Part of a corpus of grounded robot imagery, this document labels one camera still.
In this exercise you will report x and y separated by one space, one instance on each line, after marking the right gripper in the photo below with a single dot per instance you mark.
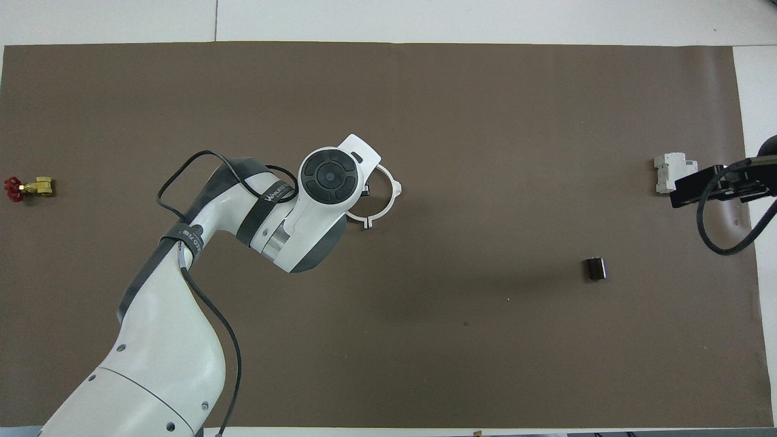
753 179

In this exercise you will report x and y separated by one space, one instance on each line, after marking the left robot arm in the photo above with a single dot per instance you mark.
164 364

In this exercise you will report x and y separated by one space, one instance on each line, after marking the dark brown pipe coupling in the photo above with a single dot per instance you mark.
595 269

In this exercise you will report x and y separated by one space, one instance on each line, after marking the white plastic switch block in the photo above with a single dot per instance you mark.
671 167

